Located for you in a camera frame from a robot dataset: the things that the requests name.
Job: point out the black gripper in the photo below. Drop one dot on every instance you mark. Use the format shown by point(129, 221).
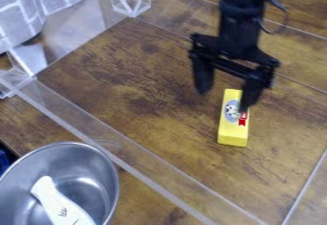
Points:
point(233, 52)

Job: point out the silver metal bowl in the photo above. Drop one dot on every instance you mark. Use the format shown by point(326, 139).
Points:
point(83, 174)

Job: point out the grey brick pattern cloth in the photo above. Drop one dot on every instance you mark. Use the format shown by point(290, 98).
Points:
point(23, 18)

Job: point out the yellow butter block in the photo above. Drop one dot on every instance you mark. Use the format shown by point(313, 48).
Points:
point(234, 126)

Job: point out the blue object at edge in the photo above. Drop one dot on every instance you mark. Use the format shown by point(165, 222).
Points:
point(5, 162)

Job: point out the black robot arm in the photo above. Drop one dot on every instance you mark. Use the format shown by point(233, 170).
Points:
point(233, 51)

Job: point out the clear acrylic barrier wall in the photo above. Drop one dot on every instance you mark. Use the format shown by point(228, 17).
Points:
point(117, 90)

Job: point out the white toy fish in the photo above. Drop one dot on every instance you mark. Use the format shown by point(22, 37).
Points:
point(59, 207)

